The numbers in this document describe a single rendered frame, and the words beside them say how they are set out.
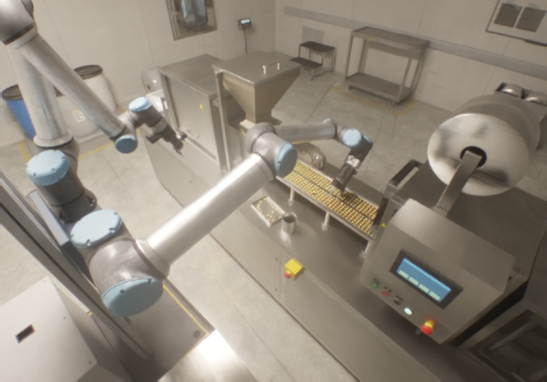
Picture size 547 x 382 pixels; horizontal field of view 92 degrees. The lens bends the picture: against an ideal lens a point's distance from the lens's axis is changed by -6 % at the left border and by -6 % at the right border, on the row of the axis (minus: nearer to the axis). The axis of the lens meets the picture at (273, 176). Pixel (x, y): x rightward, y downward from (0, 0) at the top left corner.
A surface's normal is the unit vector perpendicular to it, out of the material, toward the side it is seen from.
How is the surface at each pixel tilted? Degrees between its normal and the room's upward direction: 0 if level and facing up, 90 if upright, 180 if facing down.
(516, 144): 90
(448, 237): 0
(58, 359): 0
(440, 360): 0
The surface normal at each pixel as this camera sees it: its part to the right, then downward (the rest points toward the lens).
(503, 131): -0.72, 0.47
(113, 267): -0.18, -0.62
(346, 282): 0.00, -0.74
